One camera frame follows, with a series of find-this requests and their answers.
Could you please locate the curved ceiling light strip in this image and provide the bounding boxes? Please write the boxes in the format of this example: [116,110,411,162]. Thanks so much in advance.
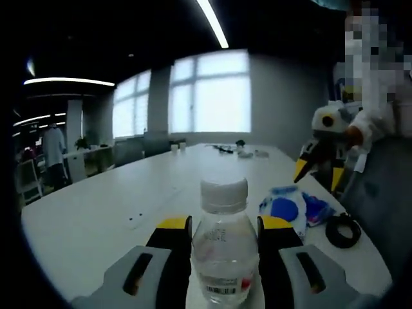
[23,77,116,88]

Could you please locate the blue tissue pack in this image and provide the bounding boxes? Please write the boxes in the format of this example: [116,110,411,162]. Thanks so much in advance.
[301,191,336,228]

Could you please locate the white wet wipes pack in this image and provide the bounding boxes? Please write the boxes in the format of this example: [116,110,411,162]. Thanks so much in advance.
[259,185,308,241]

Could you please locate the white cabinet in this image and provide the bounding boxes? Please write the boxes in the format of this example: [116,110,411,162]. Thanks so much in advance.
[64,146,115,180]

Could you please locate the straight ceiling light strip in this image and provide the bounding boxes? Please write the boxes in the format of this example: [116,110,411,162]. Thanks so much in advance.
[196,0,230,49]

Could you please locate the grey chair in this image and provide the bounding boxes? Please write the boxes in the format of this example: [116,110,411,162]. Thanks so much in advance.
[339,133,412,290]

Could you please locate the clear plastic bottle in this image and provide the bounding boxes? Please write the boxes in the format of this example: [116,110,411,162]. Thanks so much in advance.
[191,177,260,306]

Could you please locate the black tape roll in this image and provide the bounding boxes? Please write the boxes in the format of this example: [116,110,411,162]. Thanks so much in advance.
[324,211,362,249]

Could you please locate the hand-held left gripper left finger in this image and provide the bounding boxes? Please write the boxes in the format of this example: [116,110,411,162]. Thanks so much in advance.
[71,214,193,309]

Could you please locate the person's right hand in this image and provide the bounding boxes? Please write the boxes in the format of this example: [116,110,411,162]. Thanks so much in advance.
[346,125,365,147]

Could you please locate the white power strip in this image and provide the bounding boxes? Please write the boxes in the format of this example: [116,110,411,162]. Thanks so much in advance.
[124,185,184,230]

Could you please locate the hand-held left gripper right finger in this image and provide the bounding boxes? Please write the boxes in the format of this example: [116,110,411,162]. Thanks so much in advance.
[257,215,361,309]

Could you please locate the office window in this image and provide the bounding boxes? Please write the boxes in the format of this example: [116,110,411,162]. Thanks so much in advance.
[169,50,252,133]
[112,69,152,139]

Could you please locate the white table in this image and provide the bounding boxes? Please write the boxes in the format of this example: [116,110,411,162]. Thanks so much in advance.
[21,143,392,309]

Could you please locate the white office chair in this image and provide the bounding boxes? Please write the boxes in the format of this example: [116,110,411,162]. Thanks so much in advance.
[15,157,44,203]

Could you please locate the potted green plant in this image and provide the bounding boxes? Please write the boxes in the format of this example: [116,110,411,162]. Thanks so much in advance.
[74,136,91,151]

